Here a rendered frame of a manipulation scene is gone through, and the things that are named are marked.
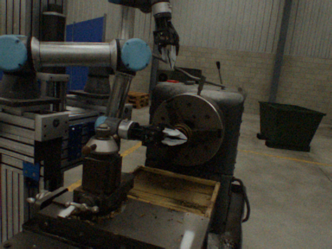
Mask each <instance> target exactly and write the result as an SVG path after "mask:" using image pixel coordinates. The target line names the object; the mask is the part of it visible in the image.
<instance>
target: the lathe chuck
mask: <svg viewBox="0 0 332 249"><path fill-rule="evenodd" d="M172 98H174V101H175V103H176V105H177V107H178V109H179V110H180V112H181V114H182V116H183V117H184V119H185V120H188V121H190V122H192V123H193V124H194V125H195V127H199V128H208V129H222V135H221V138H217V140H211V139H204V140H198V139H197V140H196V141H193V140H191V141H190V143H189V144H187V145H186V146H182V147H180V149H179V150H178V152H177V153H176V155H175V156H174V159H173V160H172V162H173V163H175V164H177V165H181V166H185V167H192V166H197V165H200V164H202V163H204V162H206V161H208V160H209V159H211V158H212V157H213V156H214V155H215V154H216V153H217V151H218V150H219V148H220V145H221V143H222V140H223V138H224V134H225V123H224V118H223V116H222V113H221V111H220V109H219V108H218V106H217V105H216V104H215V103H214V102H213V101H212V100H210V99H208V98H207V97H205V96H203V95H200V96H199V95H196V93H184V94H178V95H175V96H173V97H171V98H169V99H168V100H170V99H172ZM168 100H167V101H168ZM166 104H167V103H166V100H165V101H164V102H163V103H162V104H161V105H160V106H159V107H158V108H157V109H156V111H155V113H154V115H153V118H152V122H151V125H152V124H154V123H155V125H157V124H158V123H166V124H169V125H170V122H171V121H170V119H169V117H168V115H169V114H168V111H167V109H166V108H165V105H166ZM155 146H157V147H156V148H157V150H158V151H159V152H160V154H161V155H162V156H164V154H165V153H166V151H167V148H168V147H165V148H163V147H160V146H158V145H156V144H155Z"/></svg>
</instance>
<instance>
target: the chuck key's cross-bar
mask: <svg viewBox="0 0 332 249"><path fill-rule="evenodd" d="M152 56H153V57H155V58H157V59H158V60H160V61H161V62H164V61H163V59H162V58H161V57H159V56H157V55H156V54H154V53H153V54H152ZM164 63H165V62H164ZM165 64H166V63H165ZM174 69H176V70H177V71H179V72H181V73H182V74H184V75H186V76H187V77H189V78H191V79H194V80H197V81H200V78H197V77H194V76H191V75H190V74H188V73H187V72H185V71H183V70H182V69H180V68H178V67H176V66H174ZM205 83H207V84H211V85H215V86H217V87H223V88H225V85H221V84H218V83H215V82H211V81H207V80H205Z"/></svg>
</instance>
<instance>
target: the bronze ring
mask: <svg viewBox="0 0 332 249"><path fill-rule="evenodd" d="M173 127H174V128H175V129H176V130H178V131H179V132H181V133H182V134H184V135H185V136H186V138H187V141H186V142H184V143H182V144H179V145H174V146H173V147H175V148H179V147H182V146H186V145H187V144H189V143H190V141H191V139H192V132H191V129H190V128H189V127H188V126H187V125H185V124H182V123H177V124H175V125H174V126H173ZM167 136H169V135H167ZM169 137H172V138H178V137H175V136H173V135H170V136H169ZM178 139H179V138H178Z"/></svg>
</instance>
